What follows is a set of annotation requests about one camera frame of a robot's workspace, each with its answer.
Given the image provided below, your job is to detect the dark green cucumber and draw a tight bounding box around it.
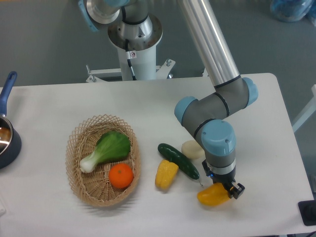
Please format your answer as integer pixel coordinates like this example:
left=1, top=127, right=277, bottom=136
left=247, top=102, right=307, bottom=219
left=158, top=143, right=200, bottom=180

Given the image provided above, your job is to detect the yellow bell pepper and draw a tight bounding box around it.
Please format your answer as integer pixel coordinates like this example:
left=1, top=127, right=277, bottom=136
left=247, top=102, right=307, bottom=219
left=155, top=159, right=179, bottom=191

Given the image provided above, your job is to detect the yellow mango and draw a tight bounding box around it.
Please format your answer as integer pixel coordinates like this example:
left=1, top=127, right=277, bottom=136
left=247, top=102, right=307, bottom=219
left=197, top=183, right=230, bottom=206

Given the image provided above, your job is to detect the cream round cake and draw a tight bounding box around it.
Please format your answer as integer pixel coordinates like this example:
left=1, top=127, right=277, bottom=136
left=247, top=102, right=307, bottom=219
left=181, top=140, right=205, bottom=160

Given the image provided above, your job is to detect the blue saucepan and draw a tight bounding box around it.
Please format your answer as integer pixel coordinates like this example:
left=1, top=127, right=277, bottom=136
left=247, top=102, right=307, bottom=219
left=0, top=71, right=22, bottom=169

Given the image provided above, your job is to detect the woven wicker basket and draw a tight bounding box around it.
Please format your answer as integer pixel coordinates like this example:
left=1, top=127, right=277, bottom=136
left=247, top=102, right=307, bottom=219
left=65, top=115, right=141, bottom=207

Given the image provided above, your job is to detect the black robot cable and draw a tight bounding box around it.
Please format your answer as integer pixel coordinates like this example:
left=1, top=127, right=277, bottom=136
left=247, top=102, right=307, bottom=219
left=124, top=39, right=137, bottom=81

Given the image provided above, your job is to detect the blue plastic bag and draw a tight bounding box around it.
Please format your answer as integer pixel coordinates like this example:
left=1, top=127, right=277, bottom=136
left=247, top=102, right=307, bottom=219
left=270, top=0, right=316, bottom=23

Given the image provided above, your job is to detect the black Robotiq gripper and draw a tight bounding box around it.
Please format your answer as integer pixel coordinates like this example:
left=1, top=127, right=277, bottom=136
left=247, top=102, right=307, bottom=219
left=202, top=160, right=245, bottom=199

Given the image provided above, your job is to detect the green bok choy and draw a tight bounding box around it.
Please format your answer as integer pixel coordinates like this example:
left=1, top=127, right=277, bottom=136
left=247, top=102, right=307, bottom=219
left=79, top=130, right=131, bottom=173

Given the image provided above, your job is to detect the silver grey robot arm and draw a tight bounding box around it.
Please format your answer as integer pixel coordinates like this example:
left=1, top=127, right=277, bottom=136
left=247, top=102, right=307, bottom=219
left=78, top=0, right=258, bottom=198

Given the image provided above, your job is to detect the orange tangerine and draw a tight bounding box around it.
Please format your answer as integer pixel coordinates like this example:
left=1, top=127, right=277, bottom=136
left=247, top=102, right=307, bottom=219
left=109, top=163, right=134, bottom=189

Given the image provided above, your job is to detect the black device at edge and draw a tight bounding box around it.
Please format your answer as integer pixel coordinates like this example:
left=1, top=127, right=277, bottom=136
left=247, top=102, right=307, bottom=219
left=298, top=200, right=316, bottom=226

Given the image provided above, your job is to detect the white frame at right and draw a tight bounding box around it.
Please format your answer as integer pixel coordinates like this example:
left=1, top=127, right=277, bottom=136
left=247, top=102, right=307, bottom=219
left=292, top=84, right=316, bottom=133

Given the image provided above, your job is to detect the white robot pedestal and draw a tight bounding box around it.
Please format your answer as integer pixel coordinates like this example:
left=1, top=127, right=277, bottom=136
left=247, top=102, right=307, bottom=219
left=86, top=45, right=176, bottom=83

